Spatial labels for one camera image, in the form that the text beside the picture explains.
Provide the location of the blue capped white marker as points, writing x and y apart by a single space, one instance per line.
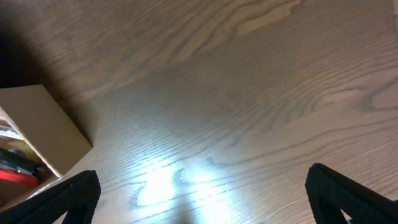
8 132

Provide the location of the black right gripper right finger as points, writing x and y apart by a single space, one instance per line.
334 198

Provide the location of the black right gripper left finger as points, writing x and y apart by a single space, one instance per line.
75 198

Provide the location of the open cardboard box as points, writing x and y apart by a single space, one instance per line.
50 133

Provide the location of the red black utility knife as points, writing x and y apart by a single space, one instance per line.
20 170

